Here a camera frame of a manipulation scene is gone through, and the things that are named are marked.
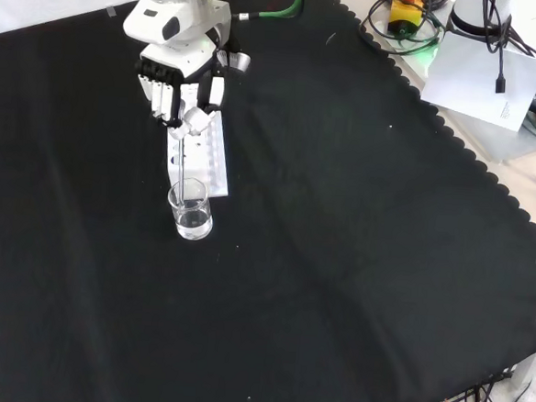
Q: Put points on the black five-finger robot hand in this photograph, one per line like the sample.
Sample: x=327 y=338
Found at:
x=185 y=62

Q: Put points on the clear glass beaker with water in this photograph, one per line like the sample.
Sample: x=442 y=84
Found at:
x=192 y=214

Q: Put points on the pale board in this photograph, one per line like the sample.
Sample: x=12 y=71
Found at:
x=494 y=129

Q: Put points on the yellow stop button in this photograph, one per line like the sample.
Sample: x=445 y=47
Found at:
x=405 y=15

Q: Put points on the white test tube rack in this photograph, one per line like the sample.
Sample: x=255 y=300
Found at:
x=206 y=160

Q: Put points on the clear glass rod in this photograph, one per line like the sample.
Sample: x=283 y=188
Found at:
x=182 y=172

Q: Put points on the white paper sheet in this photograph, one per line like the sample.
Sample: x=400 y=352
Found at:
x=483 y=78

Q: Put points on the black bench cloth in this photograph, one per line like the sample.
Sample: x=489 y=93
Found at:
x=291 y=258

